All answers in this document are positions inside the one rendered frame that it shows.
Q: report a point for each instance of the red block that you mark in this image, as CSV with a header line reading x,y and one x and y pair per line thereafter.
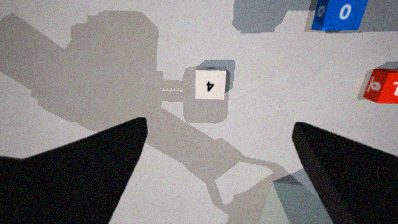
x,y
383,86

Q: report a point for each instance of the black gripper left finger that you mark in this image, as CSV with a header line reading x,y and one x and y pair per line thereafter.
x,y
78,183

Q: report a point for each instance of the blue block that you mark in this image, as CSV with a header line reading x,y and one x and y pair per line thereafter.
x,y
338,14

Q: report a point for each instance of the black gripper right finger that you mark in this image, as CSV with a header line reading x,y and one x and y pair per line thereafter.
x,y
357,184

